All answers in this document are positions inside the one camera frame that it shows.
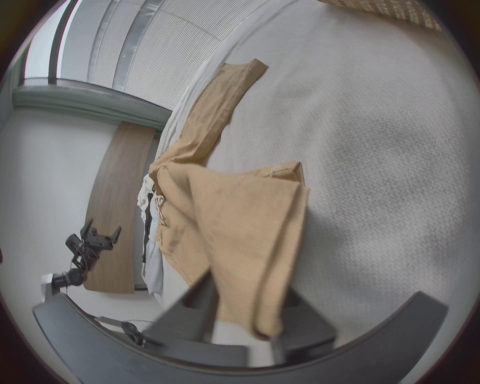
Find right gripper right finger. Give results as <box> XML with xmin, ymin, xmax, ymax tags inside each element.
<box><xmin>275</xmin><ymin>289</ymin><xmax>337</xmax><ymax>350</ymax></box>

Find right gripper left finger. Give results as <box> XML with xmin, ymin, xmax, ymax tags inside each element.
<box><xmin>144</xmin><ymin>269</ymin><xmax>219</xmax><ymax>344</ymax></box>

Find tan trousers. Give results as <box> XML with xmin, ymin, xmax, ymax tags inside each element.
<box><xmin>148</xmin><ymin>58</ymin><xmax>310</xmax><ymax>341</ymax></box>

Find black garment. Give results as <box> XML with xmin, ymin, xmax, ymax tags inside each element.
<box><xmin>142</xmin><ymin>193</ymin><xmax>155</xmax><ymax>263</ymax></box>

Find pale blue garment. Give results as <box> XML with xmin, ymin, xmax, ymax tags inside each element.
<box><xmin>142</xmin><ymin>240</ymin><xmax>166</xmax><ymax>295</ymax></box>

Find round woven basket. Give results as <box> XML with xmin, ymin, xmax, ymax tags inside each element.
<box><xmin>317</xmin><ymin>0</ymin><xmax>446</xmax><ymax>33</ymax></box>

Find grey-green curtain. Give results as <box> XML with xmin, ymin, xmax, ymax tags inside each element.
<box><xmin>11</xmin><ymin>77</ymin><xmax>174</xmax><ymax>131</ymax></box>

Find window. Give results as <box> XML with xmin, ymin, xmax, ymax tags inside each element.
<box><xmin>22</xmin><ymin>0</ymin><xmax>271</xmax><ymax>113</ymax></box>

